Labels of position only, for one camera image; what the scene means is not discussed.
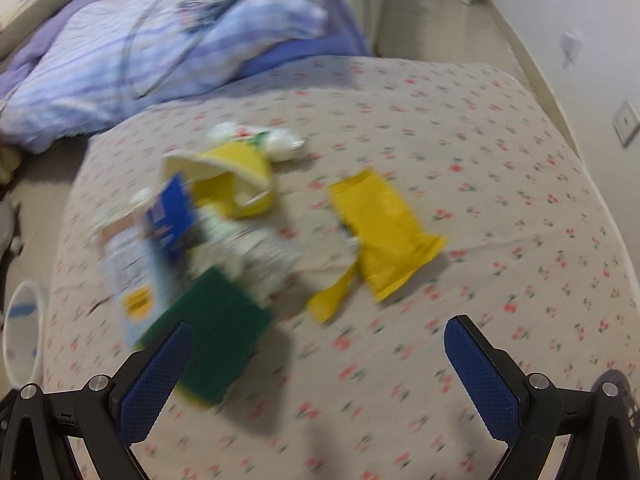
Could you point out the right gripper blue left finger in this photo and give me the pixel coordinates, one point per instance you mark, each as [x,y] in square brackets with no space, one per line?
[147,378]

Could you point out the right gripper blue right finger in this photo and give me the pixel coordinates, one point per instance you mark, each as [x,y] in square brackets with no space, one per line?
[473,359]

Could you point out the green scouring pad sponge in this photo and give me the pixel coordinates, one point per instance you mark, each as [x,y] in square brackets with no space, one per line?
[226,326]

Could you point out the blue white printed box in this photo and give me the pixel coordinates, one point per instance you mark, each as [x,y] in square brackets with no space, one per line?
[138,275]

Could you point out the yellow snack wrapper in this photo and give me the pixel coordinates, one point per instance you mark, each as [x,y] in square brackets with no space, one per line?
[391,243]

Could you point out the dark blue cardboard box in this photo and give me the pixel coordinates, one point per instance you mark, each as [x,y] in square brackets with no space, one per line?
[170,217]

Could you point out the white green drink bottle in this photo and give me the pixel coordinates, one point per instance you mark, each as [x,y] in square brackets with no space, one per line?
[277,144]

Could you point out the white plastic trash bin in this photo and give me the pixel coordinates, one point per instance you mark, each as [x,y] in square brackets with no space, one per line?
[22,340]

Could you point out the blue plaid quilt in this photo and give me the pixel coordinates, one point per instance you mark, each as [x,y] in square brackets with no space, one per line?
[100,62]

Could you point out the white wall socket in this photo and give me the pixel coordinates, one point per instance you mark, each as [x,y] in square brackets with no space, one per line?
[626,123]

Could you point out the white wall plug adapter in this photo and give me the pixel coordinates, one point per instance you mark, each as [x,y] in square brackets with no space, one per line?
[570,45]

